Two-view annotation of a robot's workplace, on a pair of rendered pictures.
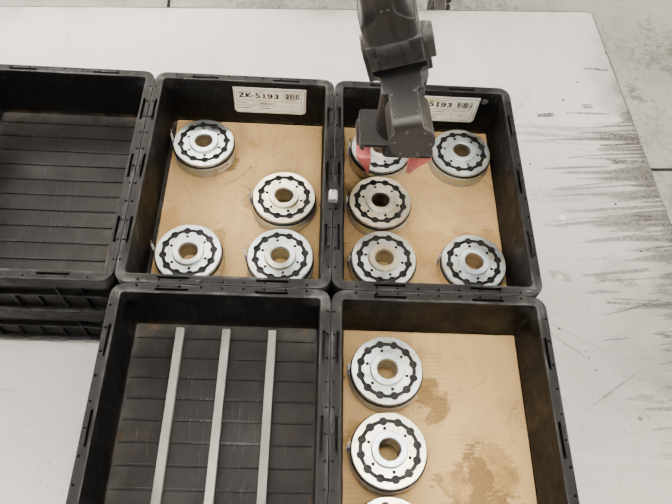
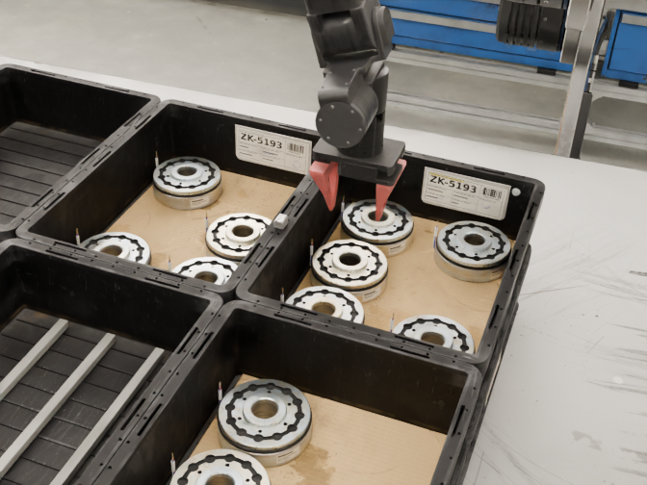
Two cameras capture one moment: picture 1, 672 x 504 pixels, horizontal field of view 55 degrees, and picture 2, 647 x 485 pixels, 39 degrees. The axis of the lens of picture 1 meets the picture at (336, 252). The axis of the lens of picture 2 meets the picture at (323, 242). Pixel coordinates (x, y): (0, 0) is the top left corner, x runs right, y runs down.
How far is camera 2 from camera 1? 52 cm
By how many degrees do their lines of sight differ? 27
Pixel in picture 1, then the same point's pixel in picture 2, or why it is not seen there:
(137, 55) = not seen: hidden behind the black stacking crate
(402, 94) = (340, 72)
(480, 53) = (579, 199)
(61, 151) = (47, 159)
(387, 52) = (332, 27)
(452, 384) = (346, 463)
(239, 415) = (76, 417)
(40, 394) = not seen: outside the picture
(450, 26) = (552, 169)
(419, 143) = (348, 126)
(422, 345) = (330, 414)
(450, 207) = (439, 296)
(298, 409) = not seen: hidden behind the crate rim
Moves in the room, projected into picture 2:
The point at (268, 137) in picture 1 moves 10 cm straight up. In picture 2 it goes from (263, 191) to (262, 135)
